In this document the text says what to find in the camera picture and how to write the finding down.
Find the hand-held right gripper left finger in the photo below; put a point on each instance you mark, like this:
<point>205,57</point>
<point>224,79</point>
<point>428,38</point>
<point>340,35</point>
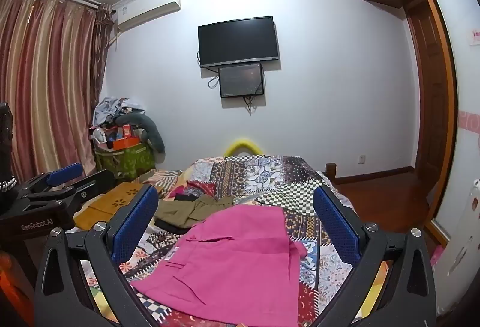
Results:
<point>135,222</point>

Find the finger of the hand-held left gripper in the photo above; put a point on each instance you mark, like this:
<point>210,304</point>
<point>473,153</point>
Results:
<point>90,186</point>
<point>63,174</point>

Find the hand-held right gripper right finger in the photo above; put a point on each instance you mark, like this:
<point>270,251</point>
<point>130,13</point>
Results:
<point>337,222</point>

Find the pink pants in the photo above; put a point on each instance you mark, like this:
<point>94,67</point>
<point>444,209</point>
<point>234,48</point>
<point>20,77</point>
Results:
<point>232,267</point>

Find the bamboo lap table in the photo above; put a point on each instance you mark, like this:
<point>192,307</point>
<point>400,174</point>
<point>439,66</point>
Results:
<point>112,199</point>

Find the green storage box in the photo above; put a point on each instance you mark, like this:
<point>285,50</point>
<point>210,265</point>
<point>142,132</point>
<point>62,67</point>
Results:
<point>127,162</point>

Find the olive green garment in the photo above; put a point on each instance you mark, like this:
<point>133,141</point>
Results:
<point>187,212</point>

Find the orange box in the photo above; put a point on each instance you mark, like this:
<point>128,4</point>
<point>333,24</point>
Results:
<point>125,143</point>

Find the person's orange jacket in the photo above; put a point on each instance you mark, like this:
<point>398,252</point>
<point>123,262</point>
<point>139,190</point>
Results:
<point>13,289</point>

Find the red garment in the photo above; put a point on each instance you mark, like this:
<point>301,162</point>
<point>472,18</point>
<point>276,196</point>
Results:
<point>198,187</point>

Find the grey plush pillow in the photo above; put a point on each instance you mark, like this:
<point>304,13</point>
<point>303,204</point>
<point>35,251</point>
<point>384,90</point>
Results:
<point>153,132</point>

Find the patchwork printed blanket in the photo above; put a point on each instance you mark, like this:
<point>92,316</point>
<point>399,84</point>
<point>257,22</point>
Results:
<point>262,177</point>

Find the striped red curtain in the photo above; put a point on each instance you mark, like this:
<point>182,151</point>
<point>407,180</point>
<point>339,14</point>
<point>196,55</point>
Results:
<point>45,79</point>

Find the yellow foam arch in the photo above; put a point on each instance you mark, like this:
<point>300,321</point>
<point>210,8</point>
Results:
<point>243,145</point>

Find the white plastic appliance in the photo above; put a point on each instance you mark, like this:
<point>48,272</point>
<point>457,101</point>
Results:
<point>457,255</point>

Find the wooden door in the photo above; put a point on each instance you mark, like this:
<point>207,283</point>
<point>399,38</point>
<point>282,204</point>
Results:
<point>431,106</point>

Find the pink sticker strip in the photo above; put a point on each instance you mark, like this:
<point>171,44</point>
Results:
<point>470,121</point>

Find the white air conditioner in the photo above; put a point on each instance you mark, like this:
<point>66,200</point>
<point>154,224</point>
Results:
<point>146,8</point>

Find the white sliding wardrobe door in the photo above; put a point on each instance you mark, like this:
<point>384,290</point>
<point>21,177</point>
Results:
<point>461,68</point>

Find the wooden bed post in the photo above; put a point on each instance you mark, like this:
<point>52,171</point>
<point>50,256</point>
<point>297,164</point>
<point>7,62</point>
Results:
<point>330,171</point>

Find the white wall socket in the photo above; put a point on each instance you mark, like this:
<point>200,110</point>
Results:
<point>360,159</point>

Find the small black wall monitor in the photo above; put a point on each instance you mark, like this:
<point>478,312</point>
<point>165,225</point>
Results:
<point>242,81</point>

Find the black wall television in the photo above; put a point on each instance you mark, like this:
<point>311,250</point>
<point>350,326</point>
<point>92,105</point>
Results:
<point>238,42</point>

